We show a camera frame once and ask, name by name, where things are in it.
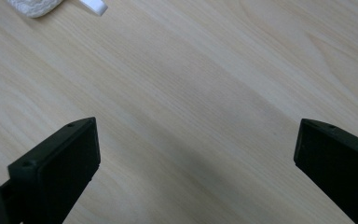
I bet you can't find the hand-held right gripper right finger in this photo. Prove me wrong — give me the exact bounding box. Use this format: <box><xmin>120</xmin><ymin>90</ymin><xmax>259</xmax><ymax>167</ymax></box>
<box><xmin>293</xmin><ymin>118</ymin><xmax>358</xmax><ymax>224</ymax></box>

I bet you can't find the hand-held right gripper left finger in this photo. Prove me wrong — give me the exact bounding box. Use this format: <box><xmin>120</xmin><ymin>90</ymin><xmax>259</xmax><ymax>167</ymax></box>
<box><xmin>0</xmin><ymin>117</ymin><xmax>102</xmax><ymax>224</ymax></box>

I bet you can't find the white cloth with arrow print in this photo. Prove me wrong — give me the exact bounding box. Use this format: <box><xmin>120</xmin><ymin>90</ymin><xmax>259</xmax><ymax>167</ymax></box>
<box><xmin>6</xmin><ymin>0</ymin><xmax>109</xmax><ymax>19</ymax></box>

